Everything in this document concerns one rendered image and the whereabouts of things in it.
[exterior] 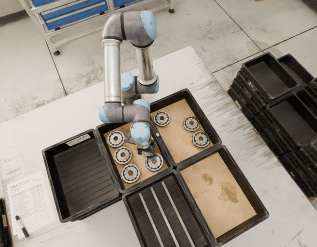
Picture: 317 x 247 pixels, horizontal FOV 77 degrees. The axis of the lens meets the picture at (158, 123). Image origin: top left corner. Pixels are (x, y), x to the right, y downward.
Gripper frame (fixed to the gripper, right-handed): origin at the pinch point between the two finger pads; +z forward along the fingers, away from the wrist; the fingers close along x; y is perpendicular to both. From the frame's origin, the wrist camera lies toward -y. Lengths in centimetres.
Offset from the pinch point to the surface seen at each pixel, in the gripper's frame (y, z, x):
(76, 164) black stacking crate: -33.9, 2.9, -20.1
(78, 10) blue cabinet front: -131, 52, 133
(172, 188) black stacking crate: 22.2, 3.2, -14.9
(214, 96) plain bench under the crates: 32, 21, 56
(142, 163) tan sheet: 1.9, 3.5, -7.8
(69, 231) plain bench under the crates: -26, 13, -55
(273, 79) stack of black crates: 81, 45, 103
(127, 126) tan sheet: -15.1, 4.8, 10.7
